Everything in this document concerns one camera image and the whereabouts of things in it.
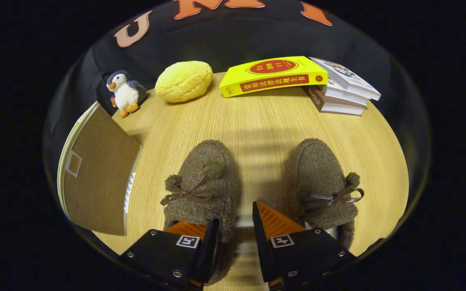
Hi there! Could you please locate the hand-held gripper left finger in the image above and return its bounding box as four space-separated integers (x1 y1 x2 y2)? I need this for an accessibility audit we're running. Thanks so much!
118 218 220 291

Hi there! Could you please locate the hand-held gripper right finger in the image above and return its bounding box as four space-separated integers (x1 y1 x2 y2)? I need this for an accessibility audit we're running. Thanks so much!
252 201 357 291

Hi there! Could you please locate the brown fuzzy shoe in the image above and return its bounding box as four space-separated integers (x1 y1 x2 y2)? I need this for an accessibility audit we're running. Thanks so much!
286 138 365 250
161 139 241 285

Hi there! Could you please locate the brown fabric storage box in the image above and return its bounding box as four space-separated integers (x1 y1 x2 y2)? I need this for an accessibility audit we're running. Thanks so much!
57 101 143 236

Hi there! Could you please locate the brown spine book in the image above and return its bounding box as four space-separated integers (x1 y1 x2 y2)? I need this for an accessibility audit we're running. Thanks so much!
303 85 365 116

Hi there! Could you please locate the yellow book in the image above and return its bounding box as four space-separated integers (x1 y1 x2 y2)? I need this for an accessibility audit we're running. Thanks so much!
219 56 328 98

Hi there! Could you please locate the yellow plush bread toy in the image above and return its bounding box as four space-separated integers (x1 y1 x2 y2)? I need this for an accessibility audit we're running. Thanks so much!
155 61 213 103

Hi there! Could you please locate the white paperback book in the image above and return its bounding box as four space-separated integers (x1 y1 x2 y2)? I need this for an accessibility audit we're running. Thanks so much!
322 77 368 106

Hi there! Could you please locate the penguin plush toy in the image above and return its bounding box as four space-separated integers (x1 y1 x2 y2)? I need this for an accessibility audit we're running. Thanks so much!
106 70 148 118

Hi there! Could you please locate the white illustrated cover book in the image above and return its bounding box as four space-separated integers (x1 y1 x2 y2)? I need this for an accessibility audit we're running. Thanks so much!
309 57 381 101

